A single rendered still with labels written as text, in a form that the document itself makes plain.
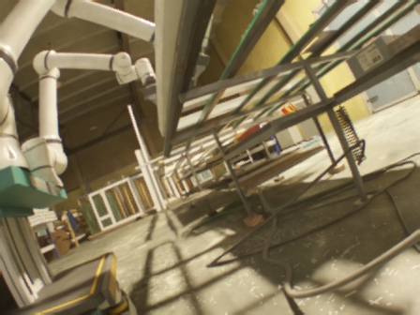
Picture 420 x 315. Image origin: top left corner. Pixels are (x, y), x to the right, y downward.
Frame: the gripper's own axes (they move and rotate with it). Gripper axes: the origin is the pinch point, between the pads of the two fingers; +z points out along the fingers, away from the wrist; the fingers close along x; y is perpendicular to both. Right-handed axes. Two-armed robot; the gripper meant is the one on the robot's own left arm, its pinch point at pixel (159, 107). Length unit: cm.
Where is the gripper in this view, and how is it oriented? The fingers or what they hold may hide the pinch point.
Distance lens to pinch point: 134.8
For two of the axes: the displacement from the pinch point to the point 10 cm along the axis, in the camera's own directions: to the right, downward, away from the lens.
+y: -1.9, 1.5, 9.7
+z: 4.1, 9.1, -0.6
